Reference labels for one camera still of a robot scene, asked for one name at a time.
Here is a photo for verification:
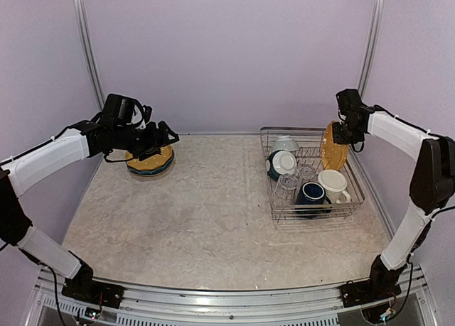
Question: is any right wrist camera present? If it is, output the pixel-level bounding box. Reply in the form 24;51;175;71
336;89;362;115

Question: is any white ceramic mug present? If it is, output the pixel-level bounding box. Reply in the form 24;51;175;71
318;169;351;204

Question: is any front aluminium rail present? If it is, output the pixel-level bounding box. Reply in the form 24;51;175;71
33;265;427;326

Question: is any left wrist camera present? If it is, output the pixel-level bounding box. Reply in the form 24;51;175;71
98;93;153;129

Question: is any wire metal dish rack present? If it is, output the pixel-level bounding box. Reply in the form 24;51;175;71
260;126;365;223

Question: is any dark blue mug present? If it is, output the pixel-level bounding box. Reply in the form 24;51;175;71
295;182;331;205

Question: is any clear drinking glass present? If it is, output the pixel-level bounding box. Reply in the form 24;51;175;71
295;163;317;185
272;174;300;207

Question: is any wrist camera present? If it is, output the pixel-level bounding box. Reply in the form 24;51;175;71
98;93;153;129
336;89;362;115

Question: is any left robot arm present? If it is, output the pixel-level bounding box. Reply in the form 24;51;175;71
1;120;179;301

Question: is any left aluminium frame post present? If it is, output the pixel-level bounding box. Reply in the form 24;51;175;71
73;0;105;109

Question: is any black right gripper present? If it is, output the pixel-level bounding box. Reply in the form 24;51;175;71
333;119;366;143

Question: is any right aluminium frame post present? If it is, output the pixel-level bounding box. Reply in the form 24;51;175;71
358;0;385;96

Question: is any yellow polka dot plate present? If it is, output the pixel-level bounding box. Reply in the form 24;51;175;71
321;121;349;170
125;146;175;171

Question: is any aluminium frame post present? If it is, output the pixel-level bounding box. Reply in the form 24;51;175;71
73;0;105;109
358;0;385;96

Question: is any dark teal bowl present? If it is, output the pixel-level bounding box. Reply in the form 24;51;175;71
265;150;297;181

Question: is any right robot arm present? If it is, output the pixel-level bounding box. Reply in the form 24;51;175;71
333;104;454;300

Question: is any light green grid bowl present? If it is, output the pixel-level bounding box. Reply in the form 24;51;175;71
271;135;299;153

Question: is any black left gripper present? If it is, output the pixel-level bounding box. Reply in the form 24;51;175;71
114;120;180;161

